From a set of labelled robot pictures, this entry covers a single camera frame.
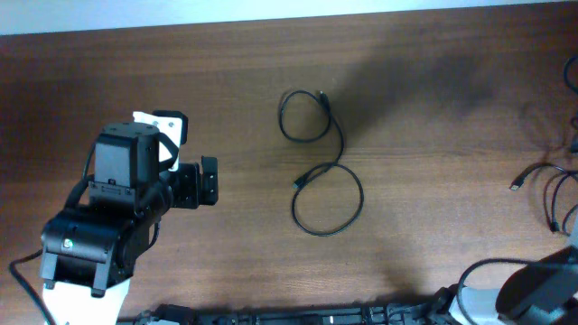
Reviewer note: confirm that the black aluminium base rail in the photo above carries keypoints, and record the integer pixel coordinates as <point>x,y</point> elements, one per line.
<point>353,315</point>

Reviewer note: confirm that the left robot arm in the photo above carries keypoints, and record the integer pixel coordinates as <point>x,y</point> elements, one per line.
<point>111,217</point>

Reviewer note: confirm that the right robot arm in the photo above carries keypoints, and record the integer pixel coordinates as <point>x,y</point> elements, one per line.
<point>540,292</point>

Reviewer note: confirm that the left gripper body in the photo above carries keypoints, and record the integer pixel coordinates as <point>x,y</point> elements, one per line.
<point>185,187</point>

